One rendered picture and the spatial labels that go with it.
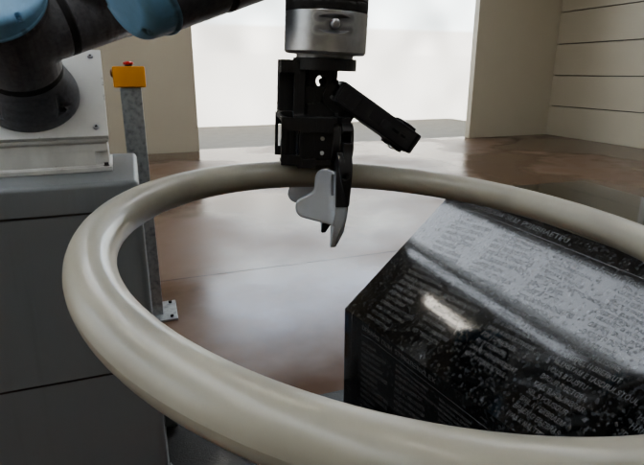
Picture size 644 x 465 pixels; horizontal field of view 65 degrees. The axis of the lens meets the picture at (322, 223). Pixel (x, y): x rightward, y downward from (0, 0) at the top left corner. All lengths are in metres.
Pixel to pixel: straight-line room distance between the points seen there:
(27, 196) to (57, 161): 0.14
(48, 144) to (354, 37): 0.81
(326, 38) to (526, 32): 8.95
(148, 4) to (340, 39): 0.19
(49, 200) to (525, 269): 0.87
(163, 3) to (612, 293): 0.65
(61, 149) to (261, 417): 1.07
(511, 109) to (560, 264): 8.57
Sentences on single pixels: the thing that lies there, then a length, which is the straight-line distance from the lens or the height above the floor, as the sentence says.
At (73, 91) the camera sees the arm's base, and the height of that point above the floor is 1.02.
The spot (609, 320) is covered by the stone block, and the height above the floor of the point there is 0.76.
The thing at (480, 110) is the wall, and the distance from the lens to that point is 8.99.
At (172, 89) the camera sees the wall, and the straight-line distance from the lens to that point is 7.19.
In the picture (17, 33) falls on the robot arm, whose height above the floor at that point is 1.12.
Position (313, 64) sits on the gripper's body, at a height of 1.07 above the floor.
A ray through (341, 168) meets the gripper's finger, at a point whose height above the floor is 0.96.
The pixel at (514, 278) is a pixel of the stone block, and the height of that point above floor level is 0.75.
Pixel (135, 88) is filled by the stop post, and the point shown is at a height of 1.00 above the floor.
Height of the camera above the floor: 1.06
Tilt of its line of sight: 17 degrees down
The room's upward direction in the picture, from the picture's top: straight up
